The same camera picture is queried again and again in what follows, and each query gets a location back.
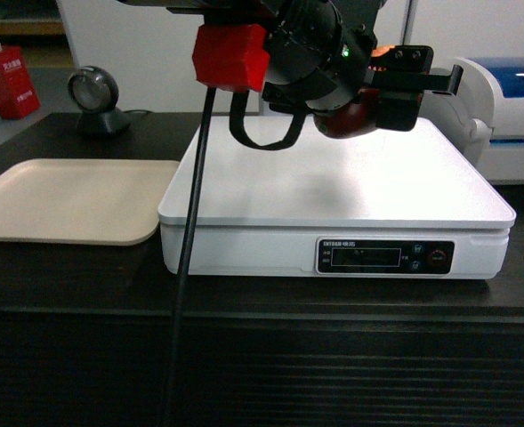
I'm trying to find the red fire extinguisher box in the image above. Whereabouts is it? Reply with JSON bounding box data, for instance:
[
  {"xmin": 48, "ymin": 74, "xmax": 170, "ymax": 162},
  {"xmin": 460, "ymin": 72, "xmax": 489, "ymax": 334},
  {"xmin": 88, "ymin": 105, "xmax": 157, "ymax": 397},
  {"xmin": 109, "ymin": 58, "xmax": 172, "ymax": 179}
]
[{"xmin": 0, "ymin": 45, "xmax": 41, "ymax": 120}]

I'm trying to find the white checkout scale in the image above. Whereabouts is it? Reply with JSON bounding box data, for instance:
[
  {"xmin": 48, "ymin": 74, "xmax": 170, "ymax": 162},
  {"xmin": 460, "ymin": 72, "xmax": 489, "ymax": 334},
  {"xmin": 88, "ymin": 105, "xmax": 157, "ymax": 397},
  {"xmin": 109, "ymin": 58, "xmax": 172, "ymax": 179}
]
[{"xmin": 157, "ymin": 115, "xmax": 518, "ymax": 280}]

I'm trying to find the black slatted checkout counter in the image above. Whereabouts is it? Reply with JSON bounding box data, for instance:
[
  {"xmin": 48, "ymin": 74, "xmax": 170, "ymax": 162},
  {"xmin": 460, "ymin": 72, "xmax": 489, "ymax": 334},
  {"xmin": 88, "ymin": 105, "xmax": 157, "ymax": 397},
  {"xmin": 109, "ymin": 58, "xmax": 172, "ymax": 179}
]
[{"xmin": 0, "ymin": 110, "xmax": 524, "ymax": 427}]

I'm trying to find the red wrist camera mount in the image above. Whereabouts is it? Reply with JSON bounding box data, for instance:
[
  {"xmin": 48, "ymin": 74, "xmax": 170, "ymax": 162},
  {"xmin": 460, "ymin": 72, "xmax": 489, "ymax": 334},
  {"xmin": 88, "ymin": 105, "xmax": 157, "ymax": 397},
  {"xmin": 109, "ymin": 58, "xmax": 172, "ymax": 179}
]
[{"xmin": 192, "ymin": 24, "xmax": 270, "ymax": 93}]

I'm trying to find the dark red mango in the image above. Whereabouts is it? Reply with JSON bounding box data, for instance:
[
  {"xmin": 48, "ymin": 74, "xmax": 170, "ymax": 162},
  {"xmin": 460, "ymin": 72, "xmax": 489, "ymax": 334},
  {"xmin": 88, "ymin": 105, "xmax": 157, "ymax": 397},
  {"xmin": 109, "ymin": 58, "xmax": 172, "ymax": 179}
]
[{"xmin": 313, "ymin": 88, "xmax": 380, "ymax": 139}]

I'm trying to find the beige plastic tray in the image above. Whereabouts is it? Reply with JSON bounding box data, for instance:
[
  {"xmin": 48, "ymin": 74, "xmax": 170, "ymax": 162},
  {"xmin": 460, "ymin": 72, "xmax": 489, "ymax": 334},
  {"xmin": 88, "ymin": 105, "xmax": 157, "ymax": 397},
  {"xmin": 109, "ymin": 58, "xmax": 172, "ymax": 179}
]
[{"xmin": 0, "ymin": 159, "xmax": 179, "ymax": 246}]

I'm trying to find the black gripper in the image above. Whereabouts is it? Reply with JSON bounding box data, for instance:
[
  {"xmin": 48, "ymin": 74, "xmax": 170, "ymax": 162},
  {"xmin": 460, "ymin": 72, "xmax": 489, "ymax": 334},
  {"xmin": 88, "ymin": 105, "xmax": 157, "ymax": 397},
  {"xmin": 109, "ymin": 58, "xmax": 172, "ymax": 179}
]
[{"xmin": 365, "ymin": 44, "xmax": 464, "ymax": 132}]

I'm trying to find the black barcode scanner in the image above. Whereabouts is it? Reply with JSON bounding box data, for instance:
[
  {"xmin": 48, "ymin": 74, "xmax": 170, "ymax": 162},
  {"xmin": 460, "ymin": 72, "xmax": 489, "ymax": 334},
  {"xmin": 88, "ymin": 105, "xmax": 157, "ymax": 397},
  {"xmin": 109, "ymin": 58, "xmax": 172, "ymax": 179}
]
[{"xmin": 67, "ymin": 66, "xmax": 130, "ymax": 137}]

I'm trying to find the white blue label printer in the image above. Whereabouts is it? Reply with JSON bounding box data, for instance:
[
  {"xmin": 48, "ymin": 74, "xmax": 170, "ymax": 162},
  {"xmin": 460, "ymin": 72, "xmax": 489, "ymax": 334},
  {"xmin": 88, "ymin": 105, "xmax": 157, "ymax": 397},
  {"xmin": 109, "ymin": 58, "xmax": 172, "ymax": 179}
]
[{"xmin": 421, "ymin": 57, "xmax": 524, "ymax": 185}]

